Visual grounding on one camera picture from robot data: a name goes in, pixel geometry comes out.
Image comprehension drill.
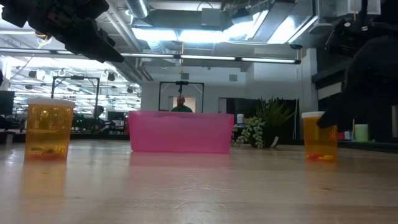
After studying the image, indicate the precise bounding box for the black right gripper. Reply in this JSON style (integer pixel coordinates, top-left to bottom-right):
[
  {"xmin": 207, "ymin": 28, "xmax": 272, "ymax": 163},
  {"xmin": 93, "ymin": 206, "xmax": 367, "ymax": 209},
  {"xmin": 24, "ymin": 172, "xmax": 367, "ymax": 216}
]
[{"xmin": 317, "ymin": 34, "xmax": 398, "ymax": 130}]

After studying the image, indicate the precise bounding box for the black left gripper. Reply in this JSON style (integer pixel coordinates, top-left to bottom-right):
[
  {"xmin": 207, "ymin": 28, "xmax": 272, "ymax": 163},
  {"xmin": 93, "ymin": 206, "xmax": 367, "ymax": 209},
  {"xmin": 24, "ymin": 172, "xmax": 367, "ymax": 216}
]
[{"xmin": 29, "ymin": 0, "xmax": 125, "ymax": 63}]

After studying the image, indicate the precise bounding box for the medium amber pill bottle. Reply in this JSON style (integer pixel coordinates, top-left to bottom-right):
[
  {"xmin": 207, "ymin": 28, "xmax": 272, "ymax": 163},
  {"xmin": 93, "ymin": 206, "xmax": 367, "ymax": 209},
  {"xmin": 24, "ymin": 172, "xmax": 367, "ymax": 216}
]
[{"xmin": 301, "ymin": 111, "xmax": 339, "ymax": 162}]

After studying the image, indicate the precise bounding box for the large amber pill bottle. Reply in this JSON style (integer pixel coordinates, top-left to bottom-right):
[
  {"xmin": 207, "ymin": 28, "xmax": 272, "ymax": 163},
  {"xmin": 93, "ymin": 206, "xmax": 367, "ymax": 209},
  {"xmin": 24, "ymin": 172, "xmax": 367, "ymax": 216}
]
[{"xmin": 25, "ymin": 98, "xmax": 76, "ymax": 162}]

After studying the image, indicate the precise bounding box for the pink plastic basket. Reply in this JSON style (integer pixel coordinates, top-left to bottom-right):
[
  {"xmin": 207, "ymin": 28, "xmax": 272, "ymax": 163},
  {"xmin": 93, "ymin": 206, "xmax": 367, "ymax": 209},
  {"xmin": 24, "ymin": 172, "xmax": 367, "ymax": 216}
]
[{"xmin": 128, "ymin": 110, "xmax": 235, "ymax": 154}]

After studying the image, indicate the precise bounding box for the pale green cup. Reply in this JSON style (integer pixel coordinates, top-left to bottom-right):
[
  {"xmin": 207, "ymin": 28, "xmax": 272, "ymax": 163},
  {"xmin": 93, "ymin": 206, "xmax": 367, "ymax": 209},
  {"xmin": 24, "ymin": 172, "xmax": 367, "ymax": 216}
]
[{"xmin": 354, "ymin": 124, "xmax": 369, "ymax": 142}]

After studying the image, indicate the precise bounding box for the spiky green potted plant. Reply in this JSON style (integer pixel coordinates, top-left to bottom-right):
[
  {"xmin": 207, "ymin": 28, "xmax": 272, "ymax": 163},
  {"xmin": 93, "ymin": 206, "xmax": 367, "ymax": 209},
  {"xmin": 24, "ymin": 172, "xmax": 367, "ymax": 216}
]
[{"xmin": 248, "ymin": 96, "xmax": 295, "ymax": 149}]

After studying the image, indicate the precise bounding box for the person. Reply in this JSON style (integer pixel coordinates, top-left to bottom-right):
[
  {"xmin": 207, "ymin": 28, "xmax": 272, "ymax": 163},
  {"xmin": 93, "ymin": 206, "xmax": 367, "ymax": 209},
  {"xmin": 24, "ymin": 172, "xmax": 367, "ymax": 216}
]
[
  {"xmin": 170, "ymin": 95, "xmax": 193, "ymax": 113},
  {"xmin": 92, "ymin": 105, "xmax": 114, "ymax": 133}
]

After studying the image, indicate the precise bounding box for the trailing bead succulent plant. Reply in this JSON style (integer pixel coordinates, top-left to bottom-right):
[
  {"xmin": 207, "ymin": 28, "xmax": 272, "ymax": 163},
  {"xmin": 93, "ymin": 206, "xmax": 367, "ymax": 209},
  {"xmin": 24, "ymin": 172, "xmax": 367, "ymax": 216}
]
[{"xmin": 231, "ymin": 116, "xmax": 266, "ymax": 147}]

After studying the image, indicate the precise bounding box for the long ceiling light bar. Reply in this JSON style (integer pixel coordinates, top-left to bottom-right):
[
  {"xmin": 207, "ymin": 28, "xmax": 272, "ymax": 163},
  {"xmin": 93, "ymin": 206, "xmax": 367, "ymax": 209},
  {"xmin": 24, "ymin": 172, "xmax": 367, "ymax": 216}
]
[{"xmin": 0, "ymin": 47, "xmax": 302, "ymax": 65}]

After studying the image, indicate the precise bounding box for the black monitor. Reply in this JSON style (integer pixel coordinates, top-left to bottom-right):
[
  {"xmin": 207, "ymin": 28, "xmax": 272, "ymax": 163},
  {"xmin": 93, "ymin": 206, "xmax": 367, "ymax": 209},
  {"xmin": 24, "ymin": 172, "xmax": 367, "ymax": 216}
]
[{"xmin": 0, "ymin": 90, "xmax": 16, "ymax": 116}]

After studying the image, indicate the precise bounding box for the grey ceiling unit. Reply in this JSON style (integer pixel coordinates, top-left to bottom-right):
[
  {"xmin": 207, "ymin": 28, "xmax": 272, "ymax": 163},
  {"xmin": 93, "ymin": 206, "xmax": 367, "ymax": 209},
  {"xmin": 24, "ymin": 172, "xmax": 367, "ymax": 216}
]
[{"xmin": 201, "ymin": 7, "xmax": 223, "ymax": 30}]

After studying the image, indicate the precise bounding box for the black frame stand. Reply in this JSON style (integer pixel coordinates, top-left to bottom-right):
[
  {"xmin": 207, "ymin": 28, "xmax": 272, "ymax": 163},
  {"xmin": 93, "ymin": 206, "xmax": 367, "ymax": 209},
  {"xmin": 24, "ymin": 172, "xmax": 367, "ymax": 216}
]
[
  {"xmin": 158, "ymin": 80, "xmax": 205, "ymax": 112},
  {"xmin": 50, "ymin": 75, "xmax": 101, "ymax": 113}
]

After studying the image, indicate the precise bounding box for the silver ceiling duct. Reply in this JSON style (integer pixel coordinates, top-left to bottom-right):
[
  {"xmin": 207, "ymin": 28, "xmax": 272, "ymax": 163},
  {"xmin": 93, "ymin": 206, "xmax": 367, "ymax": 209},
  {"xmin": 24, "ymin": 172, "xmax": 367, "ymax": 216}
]
[{"xmin": 125, "ymin": 0, "xmax": 150, "ymax": 19}]

